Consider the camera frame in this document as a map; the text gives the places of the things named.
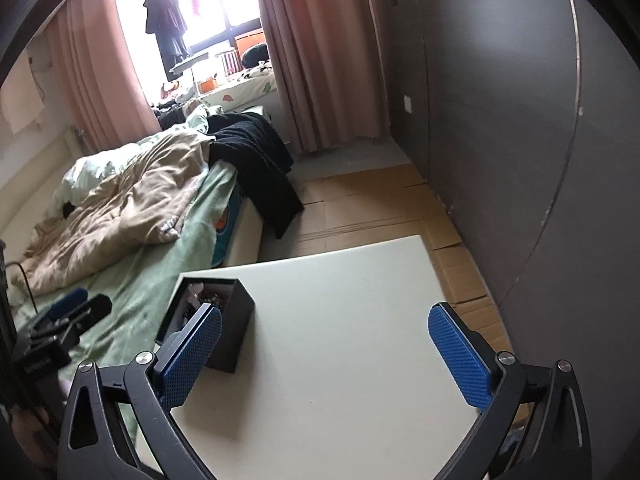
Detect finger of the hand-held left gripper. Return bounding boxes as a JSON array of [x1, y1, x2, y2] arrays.
[[66, 294, 113, 334], [32, 287, 89, 327]]

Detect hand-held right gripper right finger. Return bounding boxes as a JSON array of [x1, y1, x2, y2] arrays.
[[427, 301, 593, 480]]

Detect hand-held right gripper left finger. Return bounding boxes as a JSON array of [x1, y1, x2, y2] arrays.
[[57, 302, 223, 480]]

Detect black jewelry box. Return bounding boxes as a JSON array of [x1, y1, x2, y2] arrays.
[[155, 272, 257, 375]]

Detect bed with green sheet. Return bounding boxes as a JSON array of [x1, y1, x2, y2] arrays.
[[10, 104, 281, 441]]

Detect beige duvet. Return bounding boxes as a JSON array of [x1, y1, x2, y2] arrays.
[[22, 105, 227, 294]]

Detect flattened cardboard sheets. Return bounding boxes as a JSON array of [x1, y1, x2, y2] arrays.
[[294, 161, 514, 357]]

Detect black garment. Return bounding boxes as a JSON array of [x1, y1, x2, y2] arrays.
[[206, 112, 306, 241]]

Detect pink curtain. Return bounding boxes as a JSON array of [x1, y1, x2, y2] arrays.
[[45, 0, 162, 155], [255, 0, 392, 157]]

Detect grey ironing board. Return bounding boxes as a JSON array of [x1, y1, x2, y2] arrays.
[[169, 52, 211, 97]]

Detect patterned window bench cushion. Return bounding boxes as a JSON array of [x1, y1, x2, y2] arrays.
[[194, 66, 279, 112]]

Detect hanging black clothes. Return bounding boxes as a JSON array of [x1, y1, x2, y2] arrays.
[[143, 0, 192, 82]]

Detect dark green pillow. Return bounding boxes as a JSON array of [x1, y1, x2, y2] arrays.
[[242, 43, 271, 66]]

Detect black cable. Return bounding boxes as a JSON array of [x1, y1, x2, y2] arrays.
[[9, 259, 41, 313]]

